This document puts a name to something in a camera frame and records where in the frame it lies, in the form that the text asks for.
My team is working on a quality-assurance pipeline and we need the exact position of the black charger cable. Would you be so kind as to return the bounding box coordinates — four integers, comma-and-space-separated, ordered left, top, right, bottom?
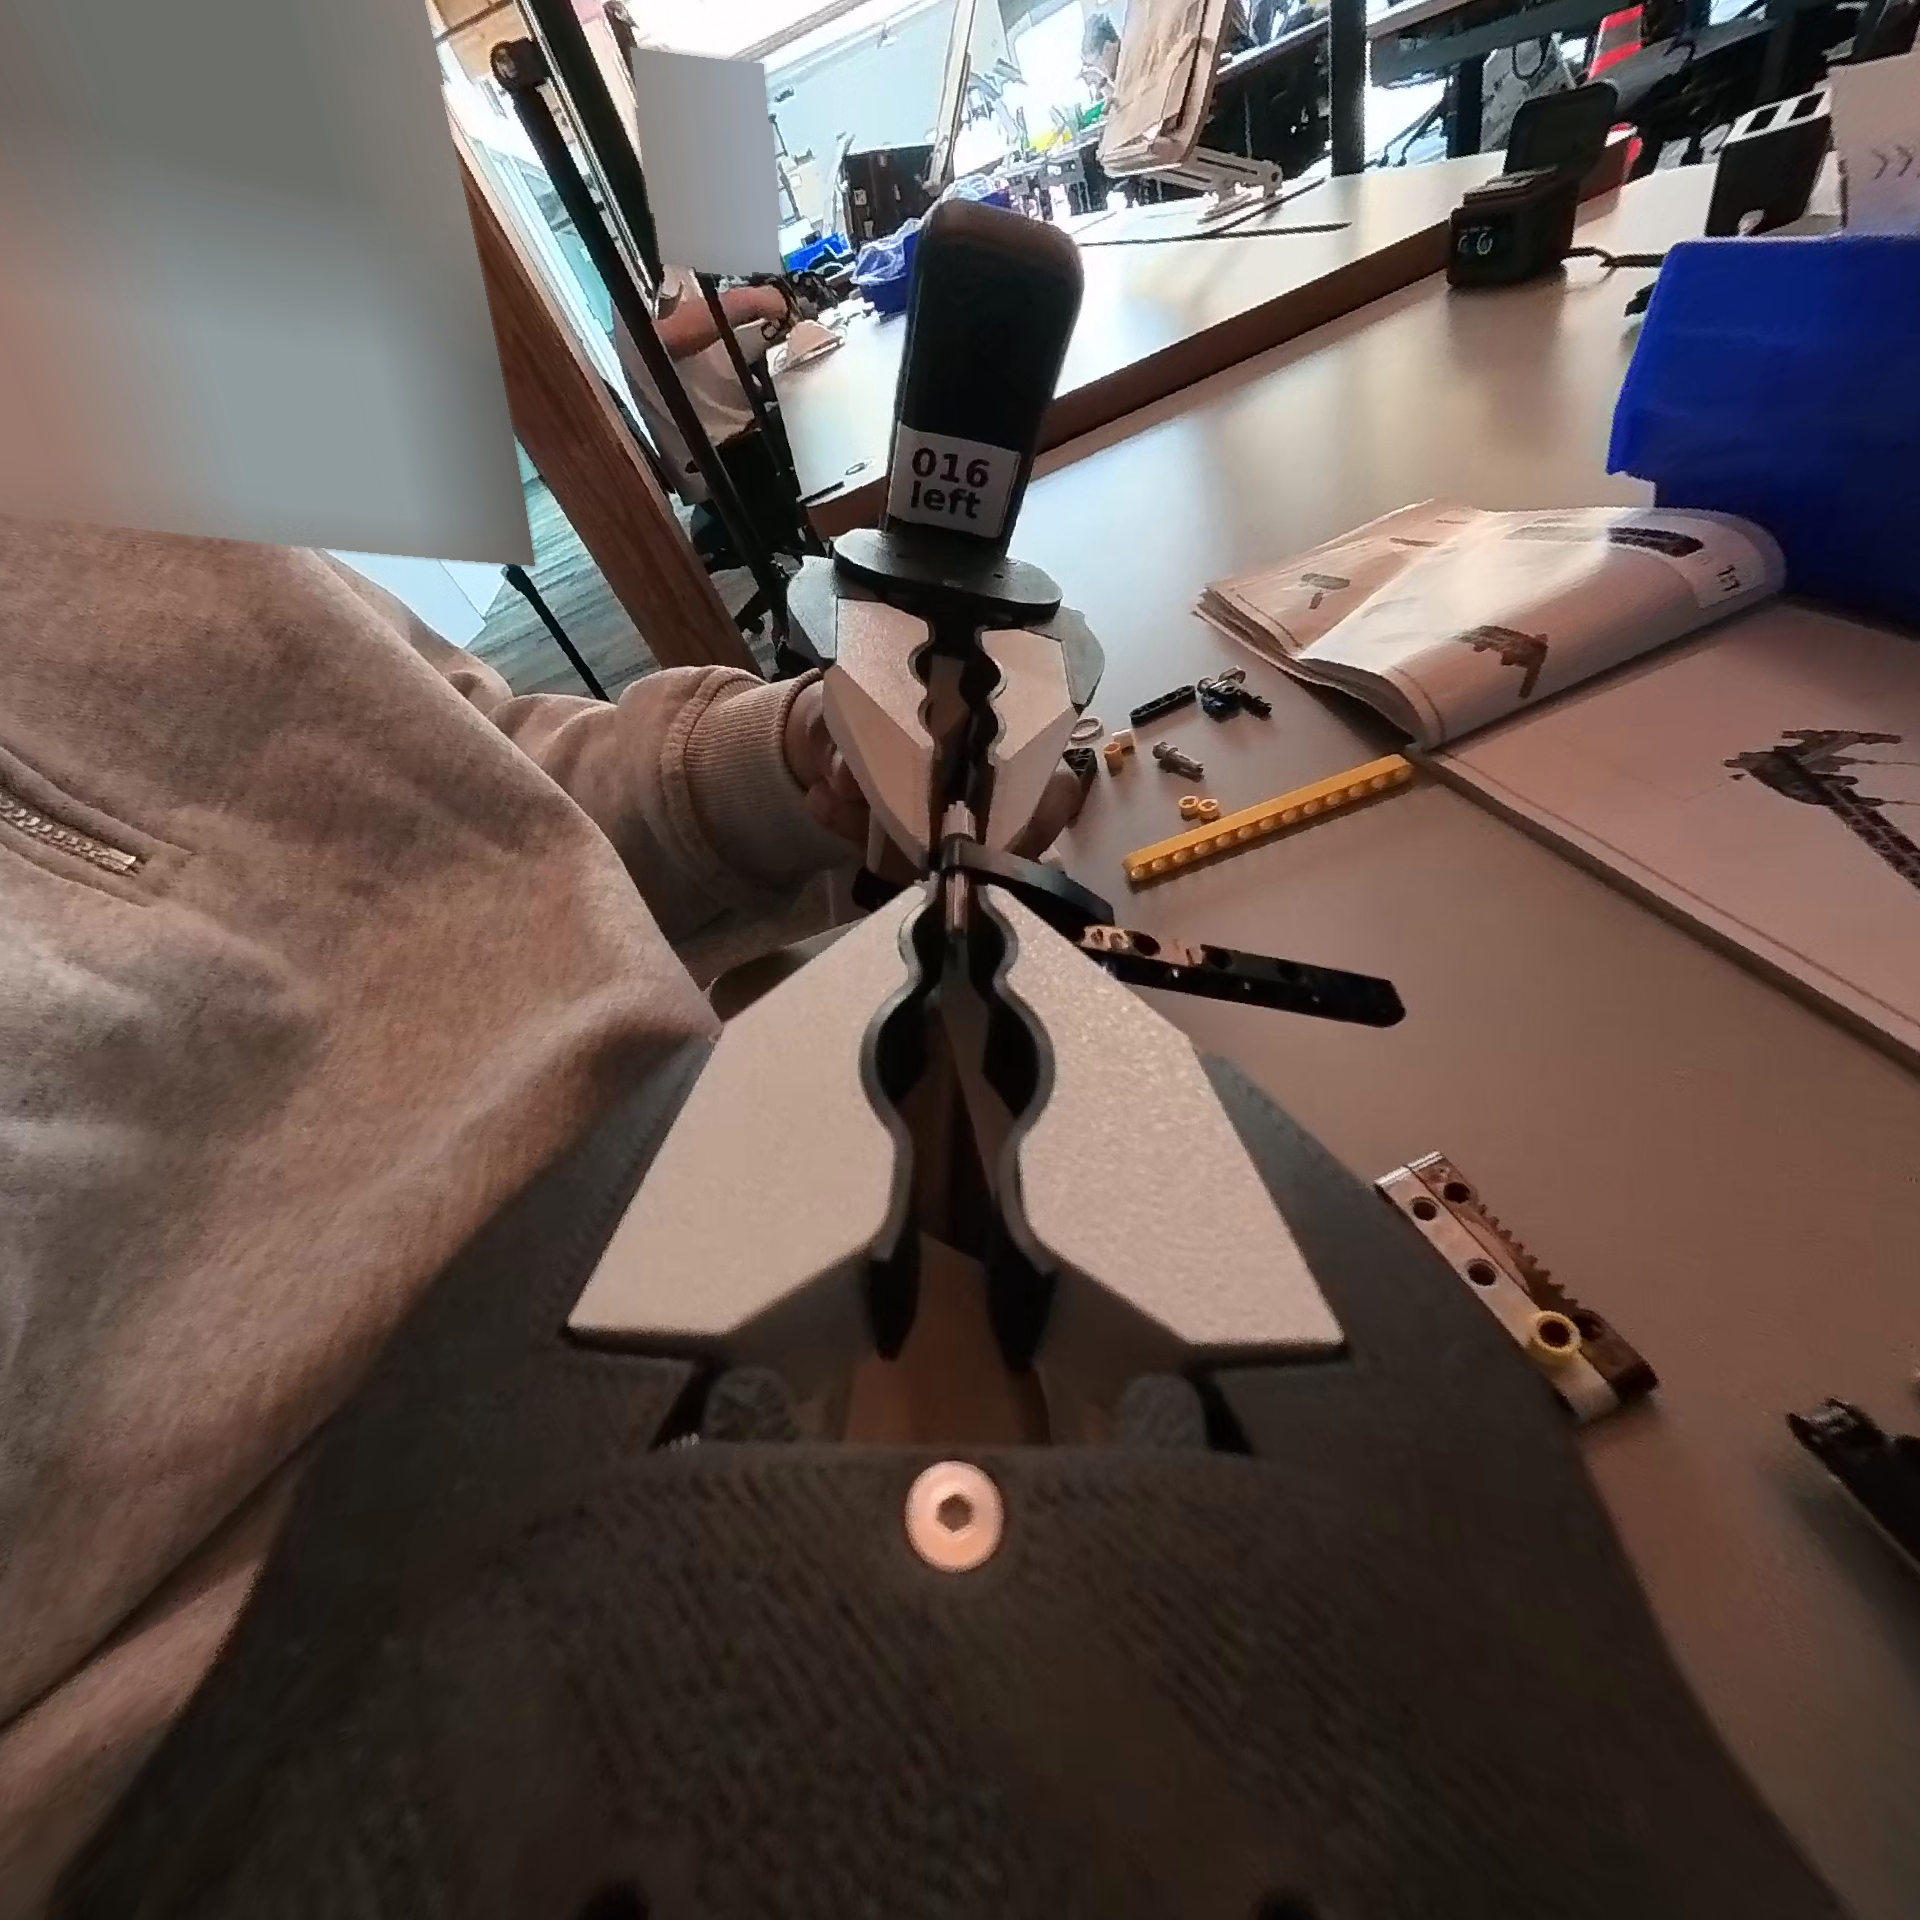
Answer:
1558, 247, 1666, 318

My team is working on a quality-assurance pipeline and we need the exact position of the black lego beam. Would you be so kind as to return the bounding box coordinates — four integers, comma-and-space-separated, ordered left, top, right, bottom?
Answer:
853, 832, 1408, 1039

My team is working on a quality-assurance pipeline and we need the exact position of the person in grey sweatshirt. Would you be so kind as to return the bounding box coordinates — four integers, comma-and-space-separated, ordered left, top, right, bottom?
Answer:
0, 516, 782, 1920

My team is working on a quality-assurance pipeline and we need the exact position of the grey black lego rack piece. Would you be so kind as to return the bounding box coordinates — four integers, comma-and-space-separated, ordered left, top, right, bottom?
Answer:
1375, 1153, 1660, 1424

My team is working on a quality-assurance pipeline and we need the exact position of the person's left hand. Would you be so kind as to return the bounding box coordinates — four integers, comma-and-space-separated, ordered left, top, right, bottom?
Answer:
783, 682, 876, 865

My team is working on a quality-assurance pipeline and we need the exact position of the black charger case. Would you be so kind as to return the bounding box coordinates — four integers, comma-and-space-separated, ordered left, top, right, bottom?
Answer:
1444, 83, 1618, 288

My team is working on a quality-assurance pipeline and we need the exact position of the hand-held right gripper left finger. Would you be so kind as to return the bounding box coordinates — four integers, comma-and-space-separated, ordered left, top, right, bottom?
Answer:
567, 883, 923, 1367

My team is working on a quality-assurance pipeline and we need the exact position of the blue plastic bin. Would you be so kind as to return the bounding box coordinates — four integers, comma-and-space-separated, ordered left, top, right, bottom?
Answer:
1606, 240, 1920, 624

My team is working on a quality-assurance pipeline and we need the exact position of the lego set cardboard box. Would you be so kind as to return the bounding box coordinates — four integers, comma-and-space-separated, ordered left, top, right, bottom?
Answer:
1827, 60, 1920, 243

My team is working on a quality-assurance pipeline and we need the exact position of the black charger dock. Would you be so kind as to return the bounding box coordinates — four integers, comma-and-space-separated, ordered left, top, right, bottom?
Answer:
1707, 89, 1836, 240

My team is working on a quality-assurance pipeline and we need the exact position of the open instruction booklet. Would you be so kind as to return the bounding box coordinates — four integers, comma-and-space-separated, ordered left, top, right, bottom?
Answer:
1195, 504, 1787, 753

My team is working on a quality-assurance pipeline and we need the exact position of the black tripod stand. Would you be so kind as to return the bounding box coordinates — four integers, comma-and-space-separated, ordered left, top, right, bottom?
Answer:
491, 0, 788, 699

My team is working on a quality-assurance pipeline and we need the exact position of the wooden post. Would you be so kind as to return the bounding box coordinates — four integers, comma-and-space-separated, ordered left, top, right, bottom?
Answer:
451, 143, 767, 676

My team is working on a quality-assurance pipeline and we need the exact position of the cardboard sheet with stand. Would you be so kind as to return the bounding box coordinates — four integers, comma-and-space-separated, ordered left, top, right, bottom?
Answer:
1095, 0, 1291, 203

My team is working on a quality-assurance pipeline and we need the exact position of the long wooden table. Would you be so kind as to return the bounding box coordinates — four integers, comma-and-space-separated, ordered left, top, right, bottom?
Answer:
772, 143, 1728, 497

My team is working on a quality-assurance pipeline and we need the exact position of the yellow lego beam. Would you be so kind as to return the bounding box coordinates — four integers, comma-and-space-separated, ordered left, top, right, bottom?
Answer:
1122, 754, 1415, 888

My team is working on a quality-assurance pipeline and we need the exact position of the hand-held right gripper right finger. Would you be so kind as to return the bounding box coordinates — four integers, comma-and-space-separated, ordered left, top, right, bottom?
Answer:
982, 883, 1346, 1370

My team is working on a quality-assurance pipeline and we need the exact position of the person's left forearm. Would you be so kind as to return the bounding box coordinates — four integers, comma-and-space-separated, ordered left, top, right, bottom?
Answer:
608, 663, 842, 962

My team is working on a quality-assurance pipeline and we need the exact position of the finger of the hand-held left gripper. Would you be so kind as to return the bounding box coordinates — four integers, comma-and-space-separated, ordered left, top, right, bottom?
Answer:
967, 622, 1085, 857
823, 598, 963, 880

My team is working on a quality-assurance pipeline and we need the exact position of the large instruction manual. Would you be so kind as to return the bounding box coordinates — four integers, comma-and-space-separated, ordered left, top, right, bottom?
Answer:
1424, 599, 1920, 1071

